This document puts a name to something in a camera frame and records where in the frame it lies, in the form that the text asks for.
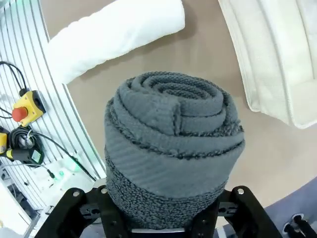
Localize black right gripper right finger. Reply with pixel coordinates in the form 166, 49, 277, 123
190, 185, 281, 238

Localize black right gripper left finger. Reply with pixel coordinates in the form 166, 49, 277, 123
41, 185, 130, 238

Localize dark grey towel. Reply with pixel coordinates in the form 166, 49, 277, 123
104, 71, 246, 230

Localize yellow black handheld device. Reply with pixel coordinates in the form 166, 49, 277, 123
0, 126, 13, 157

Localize yellow emergency stop button box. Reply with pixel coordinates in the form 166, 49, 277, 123
11, 90, 47, 126

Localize beige fabric basket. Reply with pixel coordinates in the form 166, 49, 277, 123
217, 0, 317, 130

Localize white rolled towel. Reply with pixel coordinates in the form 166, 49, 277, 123
46, 0, 186, 84

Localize black handle knob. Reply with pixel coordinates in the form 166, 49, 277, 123
283, 214, 313, 236

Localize thin black cable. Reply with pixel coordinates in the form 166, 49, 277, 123
31, 132, 98, 182

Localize coiled black cable bundle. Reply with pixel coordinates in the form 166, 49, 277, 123
8, 125, 46, 166

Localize black emergency stop cable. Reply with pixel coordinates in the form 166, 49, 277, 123
0, 61, 30, 93

